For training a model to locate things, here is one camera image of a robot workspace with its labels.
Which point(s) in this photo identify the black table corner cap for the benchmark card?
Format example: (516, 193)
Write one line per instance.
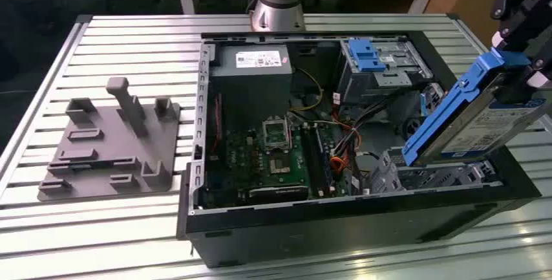
(83, 18)

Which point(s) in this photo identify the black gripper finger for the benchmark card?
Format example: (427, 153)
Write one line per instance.
(544, 66)
(515, 34)

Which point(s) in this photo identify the perforated metal bracket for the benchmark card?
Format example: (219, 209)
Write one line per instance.
(432, 97)

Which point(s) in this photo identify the metal disk bay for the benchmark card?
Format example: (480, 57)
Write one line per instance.
(431, 178)

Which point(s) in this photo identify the black RAM slot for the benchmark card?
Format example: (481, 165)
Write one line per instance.
(325, 157)
(311, 160)

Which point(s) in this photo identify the green motherboard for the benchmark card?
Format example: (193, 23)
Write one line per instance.
(241, 163)

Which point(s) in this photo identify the metal drive cage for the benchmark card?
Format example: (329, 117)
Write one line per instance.
(388, 81)

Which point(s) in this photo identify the hard disk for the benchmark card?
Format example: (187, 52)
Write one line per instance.
(465, 124)

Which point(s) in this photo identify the CPU socket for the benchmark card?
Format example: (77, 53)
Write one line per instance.
(276, 133)

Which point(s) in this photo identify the black power supply unit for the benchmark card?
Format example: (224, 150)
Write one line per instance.
(252, 89)

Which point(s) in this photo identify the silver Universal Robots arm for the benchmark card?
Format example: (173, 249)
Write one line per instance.
(280, 8)

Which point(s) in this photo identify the blue plastic drive carrier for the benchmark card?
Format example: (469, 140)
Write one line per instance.
(367, 57)

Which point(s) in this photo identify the grey plastic parts rack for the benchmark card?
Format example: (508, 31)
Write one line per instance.
(112, 150)

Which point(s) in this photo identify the black graphics card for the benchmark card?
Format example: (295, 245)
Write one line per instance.
(276, 192)

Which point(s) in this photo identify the square gold chip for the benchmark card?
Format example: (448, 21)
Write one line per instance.
(279, 165)

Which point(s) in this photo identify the black PC case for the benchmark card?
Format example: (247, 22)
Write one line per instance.
(344, 228)

